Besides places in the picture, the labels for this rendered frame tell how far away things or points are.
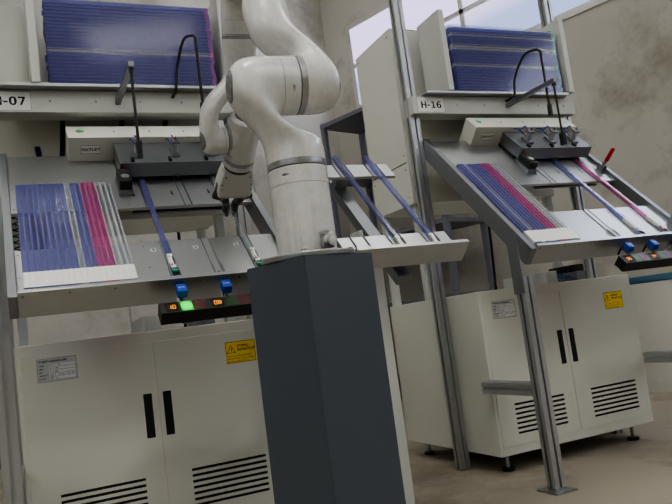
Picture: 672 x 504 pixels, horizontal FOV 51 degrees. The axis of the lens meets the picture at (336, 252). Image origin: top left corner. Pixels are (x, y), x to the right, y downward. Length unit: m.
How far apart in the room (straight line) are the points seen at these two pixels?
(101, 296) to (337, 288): 0.64
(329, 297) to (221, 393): 0.85
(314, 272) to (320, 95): 0.37
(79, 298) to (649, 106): 3.98
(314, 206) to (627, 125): 3.83
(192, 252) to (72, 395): 0.50
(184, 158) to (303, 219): 0.92
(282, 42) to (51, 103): 0.98
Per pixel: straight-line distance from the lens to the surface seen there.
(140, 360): 2.06
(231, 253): 1.91
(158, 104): 2.39
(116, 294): 1.76
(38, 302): 1.75
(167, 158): 2.23
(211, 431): 2.11
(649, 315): 4.15
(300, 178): 1.39
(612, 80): 5.14
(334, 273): 1.34
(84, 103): 2.36
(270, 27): 1.57
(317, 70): 1.47
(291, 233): 1.38
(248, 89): 1.42
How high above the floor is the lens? 0.56
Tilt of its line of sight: 6 degrees up
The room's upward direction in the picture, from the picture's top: 8 degrees counter-clockwise
